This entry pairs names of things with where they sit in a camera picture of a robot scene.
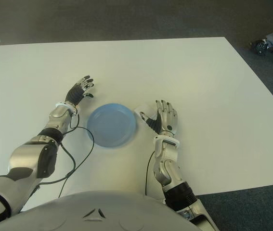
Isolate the white charger plug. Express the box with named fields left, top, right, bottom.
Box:
left=134, top=103, right=157, bottom=121

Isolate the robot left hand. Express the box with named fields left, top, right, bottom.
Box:
left=65, top=75, right=95, bottom=106

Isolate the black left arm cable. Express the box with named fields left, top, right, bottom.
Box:
left=39, top=113, right=95, bottom=198

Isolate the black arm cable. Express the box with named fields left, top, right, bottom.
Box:
left=39, top=113, right=95, bottom=198
left=145, top=150, right=156, bottom=197

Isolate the blue plastic plate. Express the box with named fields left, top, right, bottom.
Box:
left=86, top=103, right=138, bottom=148

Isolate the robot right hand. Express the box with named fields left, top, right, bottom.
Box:
left=139, top=100, right=178, bottom=135

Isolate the black dotted shoe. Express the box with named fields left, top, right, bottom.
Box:
left=250, top=39, right=269, bottom=55

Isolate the grey robot torso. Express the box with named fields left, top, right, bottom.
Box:
left=0, top=190, right=204, bottom=231

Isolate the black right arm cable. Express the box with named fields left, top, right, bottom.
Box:
left=145, top=150, right=156, bottom=197

